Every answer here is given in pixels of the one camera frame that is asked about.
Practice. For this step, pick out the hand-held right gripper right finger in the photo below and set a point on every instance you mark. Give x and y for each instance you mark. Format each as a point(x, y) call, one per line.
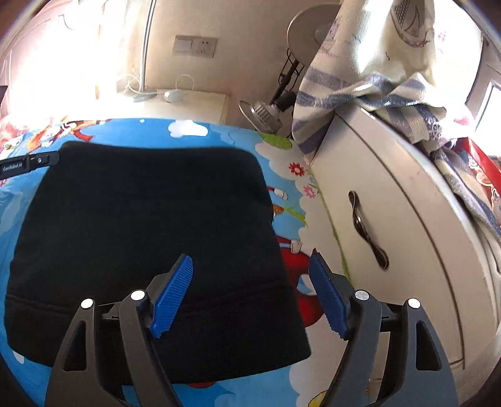
point(327, 297)

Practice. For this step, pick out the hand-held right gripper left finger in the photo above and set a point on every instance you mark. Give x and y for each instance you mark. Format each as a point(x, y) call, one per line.
point(174, 297)

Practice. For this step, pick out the black pants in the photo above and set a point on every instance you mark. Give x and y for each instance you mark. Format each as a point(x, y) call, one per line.
point(137, 215)

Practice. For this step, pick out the pink floral blanket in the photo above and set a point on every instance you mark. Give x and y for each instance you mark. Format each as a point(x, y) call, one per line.
point(6, 133)

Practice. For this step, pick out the white cabinet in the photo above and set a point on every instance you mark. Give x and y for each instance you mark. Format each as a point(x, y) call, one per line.
point(411, 215)

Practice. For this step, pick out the white charger plug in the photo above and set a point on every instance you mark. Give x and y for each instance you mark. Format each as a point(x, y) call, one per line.
point(174, 95)

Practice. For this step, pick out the blue cartoon printed bedsheet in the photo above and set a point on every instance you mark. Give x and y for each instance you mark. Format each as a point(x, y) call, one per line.
point(219, 133)

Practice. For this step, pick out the white vertical pole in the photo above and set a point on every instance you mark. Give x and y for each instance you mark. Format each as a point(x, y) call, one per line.
point(148, 39)

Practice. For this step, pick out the white nightstand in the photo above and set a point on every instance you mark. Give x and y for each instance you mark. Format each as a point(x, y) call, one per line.
point(203, 107)

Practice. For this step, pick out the silver lamp head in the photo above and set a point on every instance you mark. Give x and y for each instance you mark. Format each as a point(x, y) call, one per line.
point(264, 113)

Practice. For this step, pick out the red printed bag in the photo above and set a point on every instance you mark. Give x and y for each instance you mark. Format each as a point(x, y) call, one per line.
point(485, 172)

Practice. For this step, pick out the window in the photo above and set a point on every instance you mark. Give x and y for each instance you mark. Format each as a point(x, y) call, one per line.
point(487, 101)

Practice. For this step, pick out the striped patterned cloth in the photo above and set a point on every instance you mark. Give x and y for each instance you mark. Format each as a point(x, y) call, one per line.
point(391, 47)

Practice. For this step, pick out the grey electric fan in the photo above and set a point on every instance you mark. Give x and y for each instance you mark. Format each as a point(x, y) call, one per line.
point(305, 35)

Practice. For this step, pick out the wall socket plate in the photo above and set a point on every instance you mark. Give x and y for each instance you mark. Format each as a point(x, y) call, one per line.
point(195, 46)

